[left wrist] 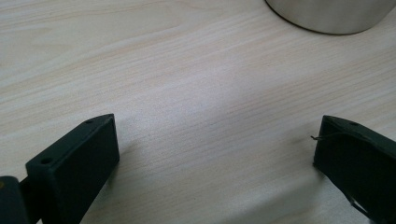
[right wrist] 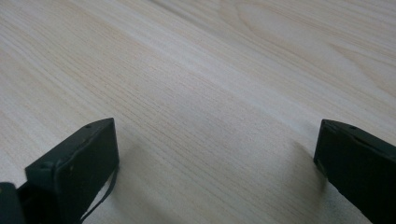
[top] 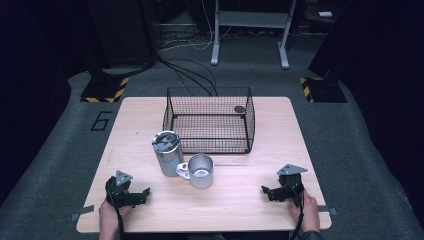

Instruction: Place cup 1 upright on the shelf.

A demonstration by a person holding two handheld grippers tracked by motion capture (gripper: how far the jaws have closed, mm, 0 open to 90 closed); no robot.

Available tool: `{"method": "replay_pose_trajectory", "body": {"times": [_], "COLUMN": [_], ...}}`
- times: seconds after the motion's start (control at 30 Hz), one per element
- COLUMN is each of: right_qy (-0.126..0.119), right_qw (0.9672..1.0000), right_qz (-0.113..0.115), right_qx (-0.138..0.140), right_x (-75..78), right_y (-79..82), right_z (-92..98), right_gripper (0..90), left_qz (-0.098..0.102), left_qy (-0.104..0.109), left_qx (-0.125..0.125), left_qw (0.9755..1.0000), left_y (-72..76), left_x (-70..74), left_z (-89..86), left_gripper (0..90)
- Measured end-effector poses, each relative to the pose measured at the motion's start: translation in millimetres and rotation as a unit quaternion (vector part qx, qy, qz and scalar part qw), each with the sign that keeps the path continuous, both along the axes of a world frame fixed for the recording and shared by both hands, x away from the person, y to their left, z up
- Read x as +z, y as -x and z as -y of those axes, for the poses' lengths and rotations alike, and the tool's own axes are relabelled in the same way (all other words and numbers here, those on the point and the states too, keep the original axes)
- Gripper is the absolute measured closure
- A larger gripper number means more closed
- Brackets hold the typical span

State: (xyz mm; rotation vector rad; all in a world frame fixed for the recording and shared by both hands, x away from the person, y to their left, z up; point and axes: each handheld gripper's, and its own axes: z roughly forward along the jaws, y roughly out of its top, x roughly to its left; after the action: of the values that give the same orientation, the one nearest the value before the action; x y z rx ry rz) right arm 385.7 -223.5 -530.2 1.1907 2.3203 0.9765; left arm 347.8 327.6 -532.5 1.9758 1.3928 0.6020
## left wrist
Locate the steel canister with lid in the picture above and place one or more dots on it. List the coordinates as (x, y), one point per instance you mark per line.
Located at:
(330, 14)

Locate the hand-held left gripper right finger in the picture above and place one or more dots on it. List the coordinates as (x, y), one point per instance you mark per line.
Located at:
(358, 168)

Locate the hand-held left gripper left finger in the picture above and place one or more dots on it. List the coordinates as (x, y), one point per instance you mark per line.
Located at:
(74, 161)

